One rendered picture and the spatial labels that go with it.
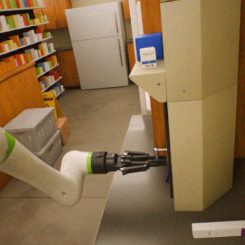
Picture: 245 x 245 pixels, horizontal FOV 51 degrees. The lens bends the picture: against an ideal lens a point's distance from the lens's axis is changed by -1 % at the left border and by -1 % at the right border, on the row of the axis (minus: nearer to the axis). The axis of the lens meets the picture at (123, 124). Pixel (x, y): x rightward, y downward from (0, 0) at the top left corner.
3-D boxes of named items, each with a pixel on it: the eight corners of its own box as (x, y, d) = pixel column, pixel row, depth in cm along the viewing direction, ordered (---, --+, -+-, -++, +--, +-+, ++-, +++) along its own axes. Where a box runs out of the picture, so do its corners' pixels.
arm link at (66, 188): (20, 132, 83) (-1, 141, 88) (7, 163, 76) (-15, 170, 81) (90, 181, 105) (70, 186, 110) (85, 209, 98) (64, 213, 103)
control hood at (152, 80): (167, 76, 114) (165, 53, 109) (167, 102, 85) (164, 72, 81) (140, 78, 116) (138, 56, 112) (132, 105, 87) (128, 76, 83)
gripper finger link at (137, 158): (122, 164, 107) (122, 162, 108) (150, 162, 105) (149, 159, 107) (121, 157, 105) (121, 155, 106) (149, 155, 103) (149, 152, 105)
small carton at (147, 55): (155, 63, 94) (153, 46, 91) (156, 66, 89) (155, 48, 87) (141, 65, 94) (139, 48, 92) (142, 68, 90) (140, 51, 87)
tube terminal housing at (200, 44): (223, 163, 128) (228, -8, 96) (240, 211, 100) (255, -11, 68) (173, 165, 133) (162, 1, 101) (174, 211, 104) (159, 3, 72)
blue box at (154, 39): (163, 54, 108) (162, 31, 104) (163, 59, 99) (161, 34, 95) (139, 56, 110) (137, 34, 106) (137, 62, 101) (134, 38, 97)
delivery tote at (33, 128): (61, 129, 347) (55, 106, 333) (42, 153, 293) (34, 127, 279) (33, 130, 355) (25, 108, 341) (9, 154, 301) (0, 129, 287)
